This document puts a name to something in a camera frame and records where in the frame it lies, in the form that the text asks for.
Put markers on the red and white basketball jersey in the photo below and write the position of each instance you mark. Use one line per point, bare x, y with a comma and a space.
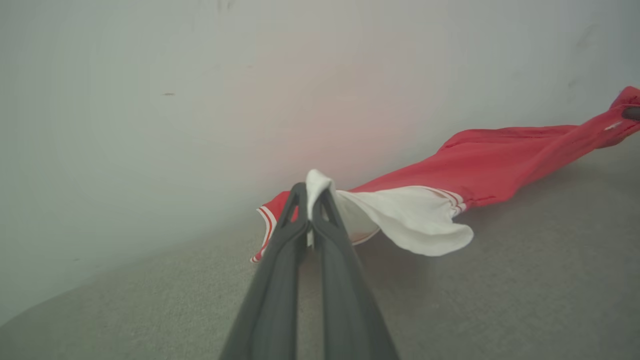
480, 170

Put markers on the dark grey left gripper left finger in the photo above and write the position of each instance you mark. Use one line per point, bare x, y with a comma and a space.
275, 290

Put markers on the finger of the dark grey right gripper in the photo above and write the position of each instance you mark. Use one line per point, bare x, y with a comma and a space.
633, 113

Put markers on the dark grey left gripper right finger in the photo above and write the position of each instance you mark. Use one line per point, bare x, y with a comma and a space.
345, 300

